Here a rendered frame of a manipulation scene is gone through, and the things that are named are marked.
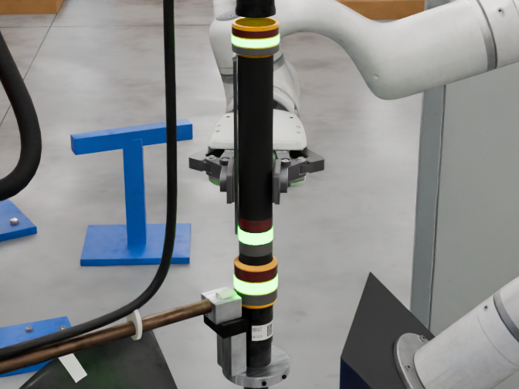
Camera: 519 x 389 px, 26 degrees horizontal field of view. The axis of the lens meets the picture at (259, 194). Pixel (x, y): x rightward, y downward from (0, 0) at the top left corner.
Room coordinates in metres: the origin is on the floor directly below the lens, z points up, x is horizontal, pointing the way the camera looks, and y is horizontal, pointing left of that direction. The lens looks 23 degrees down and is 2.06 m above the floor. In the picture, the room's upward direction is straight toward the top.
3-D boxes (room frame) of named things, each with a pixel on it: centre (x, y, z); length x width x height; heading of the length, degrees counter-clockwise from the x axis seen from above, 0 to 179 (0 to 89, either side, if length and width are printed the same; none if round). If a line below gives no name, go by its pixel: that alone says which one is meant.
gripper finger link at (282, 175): (1.02, -0.03, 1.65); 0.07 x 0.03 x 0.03; 178
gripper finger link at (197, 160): (1.08, 0.04, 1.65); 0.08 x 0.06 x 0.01; 118
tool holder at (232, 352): (0.99, 0.01, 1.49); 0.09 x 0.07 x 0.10; 122
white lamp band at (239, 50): (1.00, 0.00, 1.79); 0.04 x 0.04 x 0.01
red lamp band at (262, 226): (1.00, 0.00, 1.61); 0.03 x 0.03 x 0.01
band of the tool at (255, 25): (1.00, 0.00, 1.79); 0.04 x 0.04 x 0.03
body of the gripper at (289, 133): (1.11, 0.00, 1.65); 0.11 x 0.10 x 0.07; 178
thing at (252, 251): (1.00, 0.00, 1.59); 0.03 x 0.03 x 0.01
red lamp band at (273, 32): (1.00, 0.00, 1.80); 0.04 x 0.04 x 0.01
